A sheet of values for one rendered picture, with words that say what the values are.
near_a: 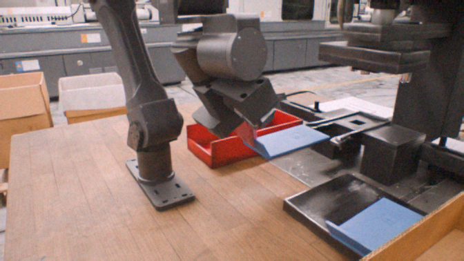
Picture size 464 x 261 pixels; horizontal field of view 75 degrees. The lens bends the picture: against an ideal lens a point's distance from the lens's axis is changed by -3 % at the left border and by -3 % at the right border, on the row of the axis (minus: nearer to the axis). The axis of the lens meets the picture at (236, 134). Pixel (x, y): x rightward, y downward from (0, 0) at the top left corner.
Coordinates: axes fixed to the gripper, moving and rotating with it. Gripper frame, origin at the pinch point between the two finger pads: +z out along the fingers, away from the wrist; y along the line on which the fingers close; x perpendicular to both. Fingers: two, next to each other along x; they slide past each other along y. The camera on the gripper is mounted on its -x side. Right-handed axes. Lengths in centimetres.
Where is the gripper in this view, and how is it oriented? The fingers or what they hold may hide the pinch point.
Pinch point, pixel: (250, 141)
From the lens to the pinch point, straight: 51.1
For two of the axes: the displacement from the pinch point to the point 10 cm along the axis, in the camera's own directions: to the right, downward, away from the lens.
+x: -5.5, -3.4, 7.6
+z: 4.3, 6.7, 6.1
